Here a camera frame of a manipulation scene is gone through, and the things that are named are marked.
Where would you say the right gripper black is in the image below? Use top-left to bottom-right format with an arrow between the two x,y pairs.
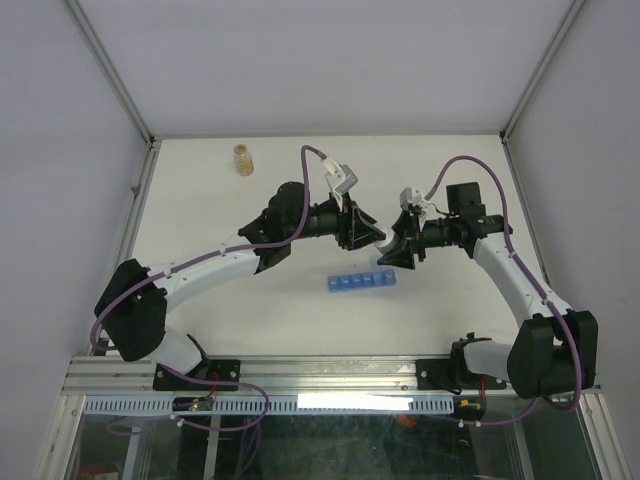
376,209 -> 458,270

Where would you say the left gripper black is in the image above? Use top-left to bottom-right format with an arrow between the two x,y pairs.
287,190 -> 386,251

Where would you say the blue weekly pill organizer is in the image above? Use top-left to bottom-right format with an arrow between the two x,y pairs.
326,255 -> 397,294

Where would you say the white pill bottle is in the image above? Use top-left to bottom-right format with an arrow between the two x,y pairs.
374,228 -> 399,255

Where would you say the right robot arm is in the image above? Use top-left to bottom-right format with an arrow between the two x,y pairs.
379,182 -> 598,400

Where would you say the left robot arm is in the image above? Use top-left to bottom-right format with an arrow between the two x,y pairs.
94,182 -> 393,389

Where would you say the amber pill bottle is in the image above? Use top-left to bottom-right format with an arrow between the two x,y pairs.
233,144 -> 254,176

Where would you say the small status circuit board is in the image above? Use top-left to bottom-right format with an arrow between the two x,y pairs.
172,396 -> 215,412

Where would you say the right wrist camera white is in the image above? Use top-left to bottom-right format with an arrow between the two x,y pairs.
399,187 -> 434,214

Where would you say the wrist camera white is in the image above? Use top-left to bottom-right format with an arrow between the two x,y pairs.
399,187 -> 434,214
321,157 -> 358,198

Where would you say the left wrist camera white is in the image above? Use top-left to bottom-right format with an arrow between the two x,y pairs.
321,157 -> 358,198

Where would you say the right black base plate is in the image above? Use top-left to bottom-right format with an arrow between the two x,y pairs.
415,357 -> 506,395

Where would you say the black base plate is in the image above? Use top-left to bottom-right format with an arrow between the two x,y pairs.
152,359 -> 241,392
415,357 -> 506,395

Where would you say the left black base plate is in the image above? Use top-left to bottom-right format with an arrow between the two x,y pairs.
152,359 -> 241,392

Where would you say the aluminium mounting rail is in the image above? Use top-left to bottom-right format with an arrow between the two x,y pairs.
62,355 -> 448,396

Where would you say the slotted grey cable duct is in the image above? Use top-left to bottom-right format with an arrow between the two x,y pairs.
84,393 -> 454,416

